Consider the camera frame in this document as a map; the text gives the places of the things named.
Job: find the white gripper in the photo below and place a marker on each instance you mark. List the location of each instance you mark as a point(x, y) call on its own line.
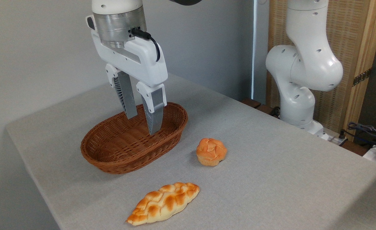
point(143, 64)

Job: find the round muffin-shaped bread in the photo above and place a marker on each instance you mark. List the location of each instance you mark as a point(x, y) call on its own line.
point(211, 151)

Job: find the long braided bread loaf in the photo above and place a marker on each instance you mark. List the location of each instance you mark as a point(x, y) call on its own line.
point(164, 203)

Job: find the brown wicker oval basket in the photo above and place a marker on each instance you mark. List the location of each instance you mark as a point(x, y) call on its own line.
point(124, 147)

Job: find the metal screen hinge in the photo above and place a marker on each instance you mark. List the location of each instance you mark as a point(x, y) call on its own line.
point(362, 76)

